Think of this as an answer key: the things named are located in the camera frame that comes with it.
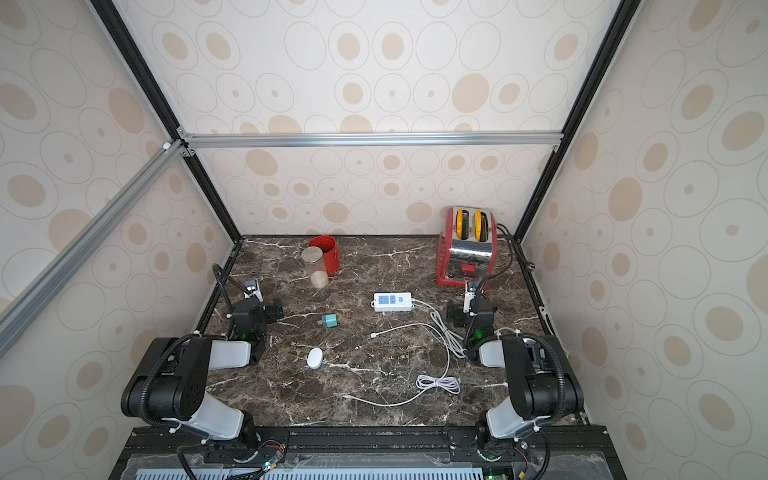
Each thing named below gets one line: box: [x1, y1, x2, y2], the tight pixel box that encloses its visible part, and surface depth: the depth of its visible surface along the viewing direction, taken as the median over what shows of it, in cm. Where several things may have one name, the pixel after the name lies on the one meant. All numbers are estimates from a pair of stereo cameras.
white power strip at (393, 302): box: [371, 292, 414, 312], surface depth 100 cm
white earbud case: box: [307, 347, 323, 369], surface depth 89 cm
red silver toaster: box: [436, 206, 498, 289], surface depth 99 cm
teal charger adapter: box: [321, 314, 337, 328], surface depth 95 cm
